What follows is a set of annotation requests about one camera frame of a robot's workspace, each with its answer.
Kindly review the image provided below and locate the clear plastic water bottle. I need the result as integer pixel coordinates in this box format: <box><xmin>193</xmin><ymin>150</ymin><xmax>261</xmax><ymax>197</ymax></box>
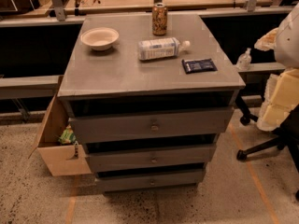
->
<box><xmin>138</xmin><ymin>37</ymin><xmax>191</xmax><ymax>61</ymax></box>

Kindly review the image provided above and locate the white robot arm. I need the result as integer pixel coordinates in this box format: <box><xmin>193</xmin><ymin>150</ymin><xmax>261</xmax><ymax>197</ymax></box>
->
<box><xmin>254</xmin><ymin>5</ymin><xmax>299</xmax><ymax>131</ymax></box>

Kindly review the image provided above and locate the clear hand sanitizer bottle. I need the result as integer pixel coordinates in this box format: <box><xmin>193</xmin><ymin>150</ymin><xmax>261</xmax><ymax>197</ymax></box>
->
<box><xmin>236</xmin><ymin>48</ymin><xmax>251</xmax><ymax>70</ymax></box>

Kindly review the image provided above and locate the grey drawer cabinet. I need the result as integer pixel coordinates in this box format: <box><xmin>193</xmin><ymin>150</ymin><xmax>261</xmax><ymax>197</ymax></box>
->
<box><xmin>58</xmin><ymin>13</ymin><xmax>245</xmax><ymax>192</ymax></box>

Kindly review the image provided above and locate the dark blue snack packet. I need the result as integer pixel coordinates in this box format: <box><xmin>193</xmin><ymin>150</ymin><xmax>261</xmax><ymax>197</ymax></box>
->
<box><xmin>181</xmin><ymin>59</ymin><xmax>217</xmax><ymax>74</ymax></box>

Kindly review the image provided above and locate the white paper bowl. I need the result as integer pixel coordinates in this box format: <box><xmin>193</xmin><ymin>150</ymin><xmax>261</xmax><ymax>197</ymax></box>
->
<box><xmin>80</xmin><ymin>27</ymin><xmax>119</xmax><ymax>51</ymax></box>

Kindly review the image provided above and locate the green snack bag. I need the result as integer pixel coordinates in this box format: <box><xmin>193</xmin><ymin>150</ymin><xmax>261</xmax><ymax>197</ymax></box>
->
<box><xmin>58</xmin><ymin>125</ymin><xmax>76</xmax><ymax>145</ymax></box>

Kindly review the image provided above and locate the patterned drink can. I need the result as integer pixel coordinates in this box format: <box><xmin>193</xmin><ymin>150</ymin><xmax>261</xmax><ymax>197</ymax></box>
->
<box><xmin>152</xmin><ymin>3</ymin><xmax>167</xmax><ymax>35</ymax></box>

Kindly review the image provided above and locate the open cardboard box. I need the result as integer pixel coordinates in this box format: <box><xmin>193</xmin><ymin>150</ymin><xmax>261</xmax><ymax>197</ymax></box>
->
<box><xmin>28</xmin><ymin>75</ymin><xmax>93</xmax><ymax>177</ymax></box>

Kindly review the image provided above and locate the black office chair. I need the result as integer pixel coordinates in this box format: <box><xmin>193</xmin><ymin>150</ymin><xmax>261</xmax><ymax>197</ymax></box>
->
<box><xmin>235</xmin><ymin>94</ymin><xmax>299</xmax><ymax>202</ymax></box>

